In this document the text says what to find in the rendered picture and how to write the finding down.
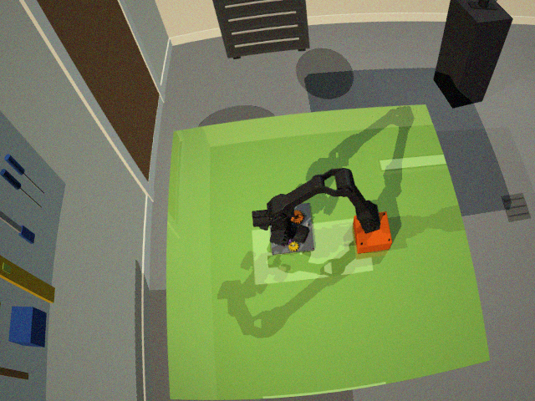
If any orange gear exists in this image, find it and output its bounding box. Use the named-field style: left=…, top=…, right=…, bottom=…
left=291, top=210, right=304, bottom=225

